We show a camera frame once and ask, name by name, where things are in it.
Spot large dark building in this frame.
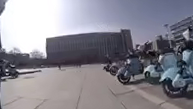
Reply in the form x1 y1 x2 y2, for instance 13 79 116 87
44 27 135 68

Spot grey paved plaza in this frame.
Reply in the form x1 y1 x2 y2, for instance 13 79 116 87
0 54 193 109

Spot low distant buildings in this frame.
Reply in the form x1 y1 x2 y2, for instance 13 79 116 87
134 33 176 54

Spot bare trees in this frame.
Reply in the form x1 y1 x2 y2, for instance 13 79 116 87
0 44 47 64

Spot street lamp pole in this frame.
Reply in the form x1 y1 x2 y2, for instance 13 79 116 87
162 23 174 50

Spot row of parked scooters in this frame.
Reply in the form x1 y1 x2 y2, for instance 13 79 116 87
100 39 193 105

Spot pale multi-storey building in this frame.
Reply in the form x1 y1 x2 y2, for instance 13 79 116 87
167 13 193 47

